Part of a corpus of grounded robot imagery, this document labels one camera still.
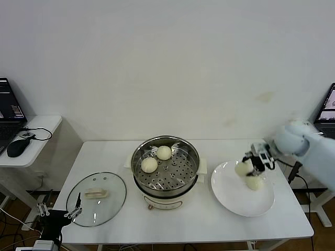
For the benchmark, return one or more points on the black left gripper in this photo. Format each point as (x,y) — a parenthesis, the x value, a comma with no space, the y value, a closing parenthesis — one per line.
(53,222)

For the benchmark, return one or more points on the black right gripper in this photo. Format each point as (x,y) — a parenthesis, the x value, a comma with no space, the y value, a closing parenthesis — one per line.
(258,163)

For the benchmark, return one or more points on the white steamed baozi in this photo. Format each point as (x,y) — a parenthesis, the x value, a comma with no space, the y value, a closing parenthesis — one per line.
(241,169)
(149,165)
(164,153)
(256,184)

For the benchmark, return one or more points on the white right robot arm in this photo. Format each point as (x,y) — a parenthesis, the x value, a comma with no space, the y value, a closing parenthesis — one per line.
(290,142)

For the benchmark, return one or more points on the stainless steel steamer basket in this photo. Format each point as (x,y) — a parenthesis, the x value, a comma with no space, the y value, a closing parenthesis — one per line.
(180,172)

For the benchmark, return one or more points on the white round plate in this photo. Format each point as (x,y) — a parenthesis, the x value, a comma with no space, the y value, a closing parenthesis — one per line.
(235,198)

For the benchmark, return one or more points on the black computer mouse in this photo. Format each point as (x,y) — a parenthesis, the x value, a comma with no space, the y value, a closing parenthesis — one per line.
(17,149)

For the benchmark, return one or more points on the white side table with mouse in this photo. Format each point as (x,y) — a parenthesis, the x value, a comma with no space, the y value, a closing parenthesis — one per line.
(44,125)

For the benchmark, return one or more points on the black laptop with light screen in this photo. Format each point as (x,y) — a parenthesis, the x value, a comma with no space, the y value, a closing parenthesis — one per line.
(327,109)

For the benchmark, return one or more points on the white side table with label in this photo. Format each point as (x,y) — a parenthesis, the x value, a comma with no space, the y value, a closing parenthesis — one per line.
(325,222)

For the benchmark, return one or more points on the cream electric cooker base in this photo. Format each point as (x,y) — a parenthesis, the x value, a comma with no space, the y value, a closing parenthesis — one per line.
(162,202)

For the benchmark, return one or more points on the black laptop with dark screen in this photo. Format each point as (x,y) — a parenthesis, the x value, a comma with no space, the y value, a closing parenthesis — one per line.
(10,109)

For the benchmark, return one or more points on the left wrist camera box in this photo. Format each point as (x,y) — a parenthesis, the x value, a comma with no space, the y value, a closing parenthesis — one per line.
(43,245)

